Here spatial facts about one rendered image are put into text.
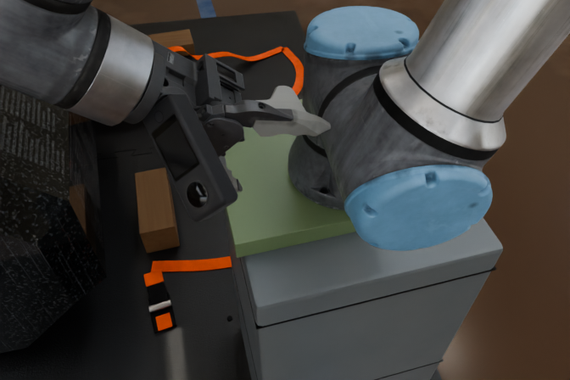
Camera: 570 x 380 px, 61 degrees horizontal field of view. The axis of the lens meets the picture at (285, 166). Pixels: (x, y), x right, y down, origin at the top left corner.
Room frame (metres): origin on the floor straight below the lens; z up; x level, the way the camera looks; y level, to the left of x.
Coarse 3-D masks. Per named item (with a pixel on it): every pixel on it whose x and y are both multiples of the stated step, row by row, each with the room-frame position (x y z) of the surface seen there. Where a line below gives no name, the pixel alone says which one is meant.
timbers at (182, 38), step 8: (168, 32) 2.39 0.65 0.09; (176, 32) 2.39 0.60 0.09; (184, 32) 2.39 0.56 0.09; (160, 40) 2.31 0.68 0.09; (168, 40) 2.31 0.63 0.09; (176, 40) 2.31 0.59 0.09; (184, 40) 2.31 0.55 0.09; (192, 40) 2.31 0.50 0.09; (184, 48) 2.27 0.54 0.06; (192, 48) 2.28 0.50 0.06
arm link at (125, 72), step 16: (112, 32) 0.35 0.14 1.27; (128, 32) 0.36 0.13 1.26; (112, 48) 0.34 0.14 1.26; (128, 48) 0.35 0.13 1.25; (144, 48) 0.36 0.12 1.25; (112, 64) 0.33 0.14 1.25; (128, 64) 0.34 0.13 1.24; (144, 64) 0.35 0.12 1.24; (96, 80) 0.32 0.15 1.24; (112, 80) 0.32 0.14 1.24; (128, 80) 0.33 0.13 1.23; (144, 80) 0.34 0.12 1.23; (96, 96) 0.31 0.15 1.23; (112, 96) 0.32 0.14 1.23; (128, 96) 0.32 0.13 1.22; (80, 112) 0.32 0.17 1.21; (96, 112) 0.32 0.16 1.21; (112, 112) 0.32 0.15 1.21; (128, 112) 0.32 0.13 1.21
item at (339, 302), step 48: (336, 240) 0.44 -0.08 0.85; (480, 240) 0.44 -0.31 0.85; (240, 288) 0.52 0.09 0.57; (288, 288) 0.36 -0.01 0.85; (336, 288) 0.36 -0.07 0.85; (384, 288) 0.38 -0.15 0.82; (432, 288) 0.40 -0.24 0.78; (480, 288) 0.43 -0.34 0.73; (288, 336) 0.34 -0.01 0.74; (336, 336) 0.36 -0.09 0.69; (384, 336) 0.39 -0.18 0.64; (432, 336) 0.41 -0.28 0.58
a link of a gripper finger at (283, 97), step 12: (276, 96) 0.41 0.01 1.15; (288, 96) 0.42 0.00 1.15; (276, 108) 0.40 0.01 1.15; (288, 108) 0.40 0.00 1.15; (300, 108) 0.40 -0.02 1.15; (264, 120) 0.37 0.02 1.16; (300, 120) 0.38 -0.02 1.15; (312, 120) 0.39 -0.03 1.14; (324, 120) 0.40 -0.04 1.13; (264, 132) 0.37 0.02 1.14; (276, 132) 0.38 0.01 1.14; (288, 132) 0.38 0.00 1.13; (300, 132) 0.38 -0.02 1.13; (312, 132) 0.38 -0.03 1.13
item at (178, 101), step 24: (168, 96) 0.35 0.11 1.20; (144, 120) 0.35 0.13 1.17; (168, 120) 0.34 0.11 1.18; (192, 120) 0.34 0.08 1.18; (168, 144) 0.32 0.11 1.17; (192, 144) 0.31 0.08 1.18; (168, 168) 0.31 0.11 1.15; (192, 168) 0.30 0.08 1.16; (216, 168) 0.30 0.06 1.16; (192, 192) 0.28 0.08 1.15; (216, 192) 0.28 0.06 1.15; (192, 216) 0.27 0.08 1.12
